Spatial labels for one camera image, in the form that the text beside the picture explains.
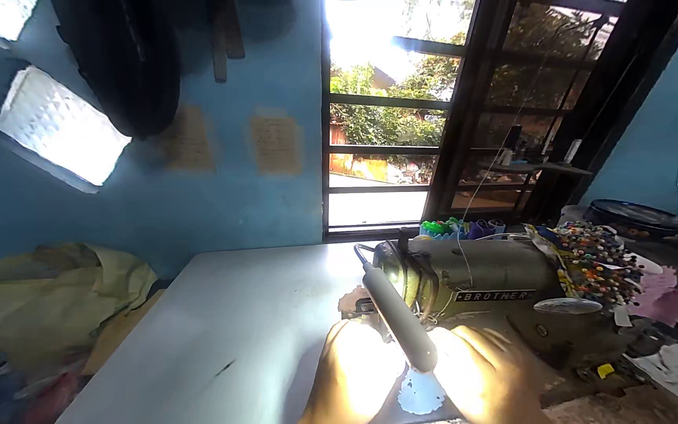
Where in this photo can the person's left hand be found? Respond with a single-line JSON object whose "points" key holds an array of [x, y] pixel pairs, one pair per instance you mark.
{"points": [[354, 377]]}

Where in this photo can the person's right fingers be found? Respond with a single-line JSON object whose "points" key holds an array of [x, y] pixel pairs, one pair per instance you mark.
{"points": [[473, 344]]}

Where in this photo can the black round container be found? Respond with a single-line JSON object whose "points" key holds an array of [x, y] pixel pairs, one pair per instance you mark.
{"points": [[639, 216]]}

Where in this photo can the pile of green clips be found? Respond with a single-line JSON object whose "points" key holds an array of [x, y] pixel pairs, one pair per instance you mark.
{"points": [[442, 226]]}

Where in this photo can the light blue scalloped basket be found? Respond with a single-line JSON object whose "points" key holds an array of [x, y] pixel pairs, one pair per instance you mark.
{"points": [[433, 234]]}

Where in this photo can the silver oval disc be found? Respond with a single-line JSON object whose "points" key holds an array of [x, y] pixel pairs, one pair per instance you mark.
{"points": [[567, 305]]}

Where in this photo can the small yellow piece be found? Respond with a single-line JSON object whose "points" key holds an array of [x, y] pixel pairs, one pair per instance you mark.
{"points": [[605, 370]]}

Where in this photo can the purple spool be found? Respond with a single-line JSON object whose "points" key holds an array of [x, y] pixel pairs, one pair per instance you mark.
{"points": [[480, 228]]}

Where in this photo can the pale yellow cloth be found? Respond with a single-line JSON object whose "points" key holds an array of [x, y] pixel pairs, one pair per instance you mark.
{"points": [[39, 300]]}

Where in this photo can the white table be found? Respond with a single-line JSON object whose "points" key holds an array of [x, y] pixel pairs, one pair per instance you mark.
{"points": [[227, 312]]}

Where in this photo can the barred window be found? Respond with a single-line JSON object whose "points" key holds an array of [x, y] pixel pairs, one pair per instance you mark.
{"points": [[454, 118]]}

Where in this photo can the brown cardboard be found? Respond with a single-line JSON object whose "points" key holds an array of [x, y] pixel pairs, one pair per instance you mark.
{"points": [[112, 335]]}

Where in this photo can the brown stained paper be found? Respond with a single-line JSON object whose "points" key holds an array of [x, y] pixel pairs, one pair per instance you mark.
{"points": [[189, 141]]}

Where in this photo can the bright wall opening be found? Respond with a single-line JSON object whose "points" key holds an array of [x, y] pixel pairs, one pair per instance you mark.
{"points": [[62, 126], [6, 15]]}

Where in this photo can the pink cloth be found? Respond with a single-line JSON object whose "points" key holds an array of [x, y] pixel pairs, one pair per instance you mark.
{"points": [[660, 297]]}

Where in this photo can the person's left fingers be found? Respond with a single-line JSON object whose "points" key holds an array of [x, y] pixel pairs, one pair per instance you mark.
{"points": [[346, 337]]}

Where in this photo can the grey tube lamp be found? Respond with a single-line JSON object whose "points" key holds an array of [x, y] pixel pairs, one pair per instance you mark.
{"points": [[401, 321]]}

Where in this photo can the black hanging cover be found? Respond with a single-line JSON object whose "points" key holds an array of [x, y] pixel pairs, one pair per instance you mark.
{"points": [[133, 65]]}

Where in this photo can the pile of coloured fabrics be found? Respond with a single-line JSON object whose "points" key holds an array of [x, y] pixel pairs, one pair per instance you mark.
{"points": [[39, 394]]}

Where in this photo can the white sewing thread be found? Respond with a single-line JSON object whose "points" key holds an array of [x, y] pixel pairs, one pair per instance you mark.
{"points": [[473, 200]]}

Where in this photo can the pincushion with colourful pins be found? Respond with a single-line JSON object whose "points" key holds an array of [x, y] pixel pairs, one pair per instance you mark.
{"points": [[601, 259]]}

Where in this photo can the person's right hand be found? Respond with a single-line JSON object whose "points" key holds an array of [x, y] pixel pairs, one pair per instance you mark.
{"points": [[486, 383]]}

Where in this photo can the brown paper with writing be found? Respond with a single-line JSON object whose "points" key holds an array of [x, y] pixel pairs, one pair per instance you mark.
{"points": [[276, 144]]}

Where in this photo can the wooden hanging strips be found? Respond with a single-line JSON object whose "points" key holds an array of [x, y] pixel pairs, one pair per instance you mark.
{"points": [[220, 41]]}

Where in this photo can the thread stand with spools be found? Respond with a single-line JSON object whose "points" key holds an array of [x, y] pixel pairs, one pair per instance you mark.
{"points": [[512, 159]]}

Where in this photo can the green sewing machine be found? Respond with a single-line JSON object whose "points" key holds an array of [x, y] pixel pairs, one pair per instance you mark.
{"points": [[492, 268]]}

